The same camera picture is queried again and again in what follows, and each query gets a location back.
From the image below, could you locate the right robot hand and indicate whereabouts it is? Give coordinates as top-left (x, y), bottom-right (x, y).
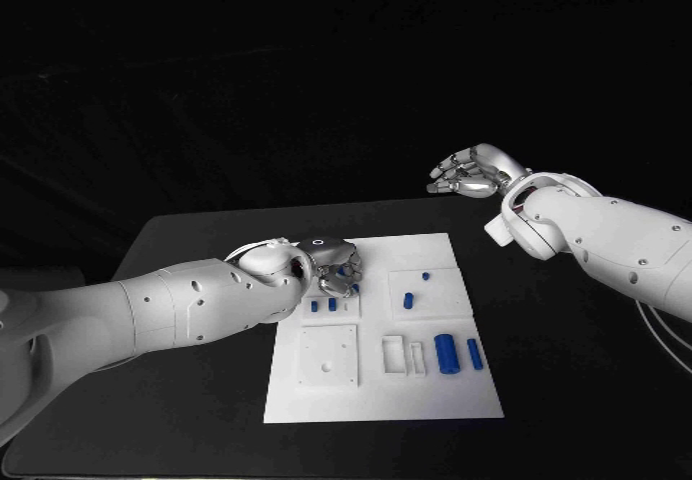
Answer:
top-left (425, 142), bottom-right (532, 199)

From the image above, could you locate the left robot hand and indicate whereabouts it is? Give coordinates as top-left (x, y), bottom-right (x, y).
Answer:
top-left (295, 236), bottom-right (363, 299)

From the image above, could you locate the white task board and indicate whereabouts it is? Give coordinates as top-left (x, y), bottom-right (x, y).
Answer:
top-left (262, 232), bottom-right (506, 424)

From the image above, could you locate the large blue cylinder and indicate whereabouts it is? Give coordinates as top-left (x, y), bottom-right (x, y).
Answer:
top-left (432, 333), bottom-right (463, 375)

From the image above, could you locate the white cable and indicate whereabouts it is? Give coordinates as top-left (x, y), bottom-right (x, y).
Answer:
top-left (223, 239), bottom-right (297, 263)
top-left (634, 299), bottom-right (692, 376)
top-left (647, 305), bottom-right (692, 352)

